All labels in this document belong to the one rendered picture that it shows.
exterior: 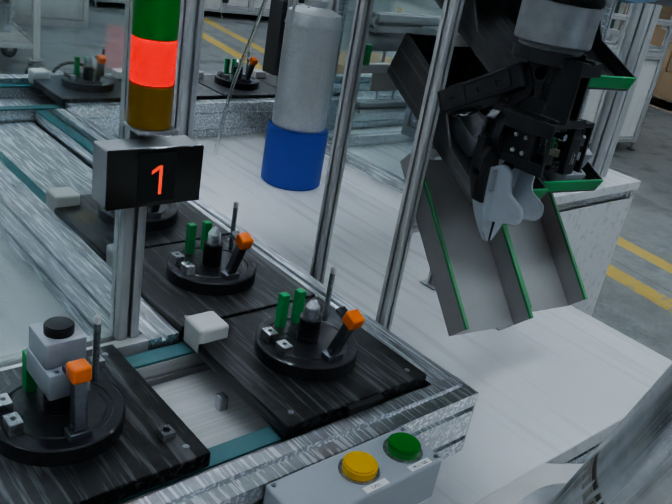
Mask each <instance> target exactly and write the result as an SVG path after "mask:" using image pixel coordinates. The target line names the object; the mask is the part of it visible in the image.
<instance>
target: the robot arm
mask: <svg viewBox="0 0 672 504"><path fill-rule="evenodd" d="M605 1H606V0H522V3H521V7H520V11H519V15H518V18H517V22H516V26H515V30H514V35H515V36H516V37H517V38H519V39H516V40H514V44H513V48H512V52H511V54H512V55H514V56H516V57H518V58H521V59H524V60H527V63H526V62H519V63H516V64H513V65H511V66H508V67H505V68H502V69H499V70H497V71H494V72H491V73H488V74H485V75H483V76H480V77H477V78H474V79H471V80H469V81H466V82H464V81H463V82H459V83H455V84H452V85H450V86H448V87H447V88H446V89H443V90H441V91H438V92H437V95H438V101H439V107H440V114H450V115H452V117H464V116H468V115H471V114H474V113H477V112H478V110H480V109H483V108H486V107H490V106H493V105H494V107H493V109H491V110H490V112H489V113H488V114H487V115H486V120H485V122H484V125H483V127H482V130H481V133H480V134H479V135H478V141H477V145H476V148H475V150H474V153H473V156H472V160H471V165H470V196H471V198H472V200H473V211H474V215H475V219H476V223H477V227H478V230H479V233H480V236H481V238H482V240H484V241H491V240H492V239H493V237H494V236H495V234H496V233H497V232H498V230H499V229H500V227H501V226H502V224H503V223H504V224H510V225H517V224H519V223H520V222H521V221H522V220H529V221H537V220H539V219H540V218H541V217H542V215H543V211H544V205H543V203H542V202H541V201H540V200H539V198H538V197H537V196H536V195H535V193H534V192H533V183H534V179H535V176H536V177H538V178H542V176H543V173H544V171H548V172H551V171H554V172H556V173H558V174H561V175H567V174H572V172H573V171H576V172H580V170H581V167H582V164H583V161H584V158H585V155H586V151H587V148H588V145H589V142H590V139H591V135H592V132H593V129H594V126H595V123H593V122H590V121H587V120H585V119H581V118H579V116H580V112H581V109H582V106H583V102H584V99H585V96H586V93H587V89H588V86H589V83H590V79H591V78H600V77H601V74H602V70H603V67H604V63H600V62H597V61H593V60H590V59H587V56H588V55H587V54H585V53H584V52H588V51H590V50H591V48H592V45H593V42H594V38H595V35H596V32H597V29H598V25H599V22H600V19H601V15H602V12H603V9H604V7H605V3H606V2H605ZM584 135H585V136H586V139H585V142H584V145H583V149H582V152H581V155H580V158H579V160H577V156H578V152H579V149H580V146H581V143H582V139H583V136H584ZM500 159H502V160H504V161H505V162H503V163H502V164H501V165H498V164H499V160H500ZM519 504H672V364H671V365H670V366H669V367H668V368H667V369H666V370H665V372H664V373H663V374H662V375H661V376H660V377H659V378H658V380H657V381H656V382H655V383H654V384H653V385H652V386H651V388H650V389H649V390H648V391H647V392H646V393H645V394H644V396H643V397H642V398H641V399H640V400H639V401H638V402H637V404H636V405H635V406H634V407H633V408H632V409H631V410H630V412H629V413H628V414H627V415H626V416H625V417H624V418H623V419H622V421H621V422H620V423H619V424H618V425H617V426H616V427H615V429H614V430H613V431H612V432H611V433H610V434H609V435H608V437H607V438H606V439H605V440H604V441H603V442H602V443H601V445H600V446H599V447H598V448H597V449H596V450H595V451H594V453H593V454H592V455H591V456H590V457H589V458H588V459H587V460H586V462H585V463H584V464H583V465H582V466H581V467H580V468H579V470H578V471H577V472H576V473H575V474H574V475H573V476H572V478H571V479H570V480H569V481H568V482H567V483H559V484H552V485H547V486H544V487H541V488H539V489H537V490H535V491H533V492H532V493H530V494H529V495H527V496H526V497H525V498H524V499H523V500H522V501H521V502H520V503H519Z"/></svg>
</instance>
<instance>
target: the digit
mask: <svg viewBox="0 0 672 504"><path fill-rule="evenodd" d="M176 160H177V152H164V153H151V154H139V167H138V184H137V200H136V204H138V203H146V202H155V201H163V200H171V199H173V196H174V184H175V172H176Z"/></svg>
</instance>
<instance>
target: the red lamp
mask: <svg viewBox="0 0 672 504"><path fill-rule="evenodd" d="M177 45H178V41H177V40H176V41H171V42H163V41H153V40H147V39H143V38H139V37H136V36H134V35H133V34H132V35H131V51H130V69H129V79H130V80H131V81H132V82H134V83H136V84H140V85H144V86H150V87H170V86H173V85H174V83H175V70H176V58H177Z"/></svg>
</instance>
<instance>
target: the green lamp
mask: <svg viewBox="0 0 672 504"><path fill-rule="evenodd" d="M180 7H181V0H133V14H132V32H131V33H132V34H133V35H134V36H136V37H139V38H143V39H147V40H153V41H163V42H171V41H176V40H178V32H179V19H180Z"/></svg>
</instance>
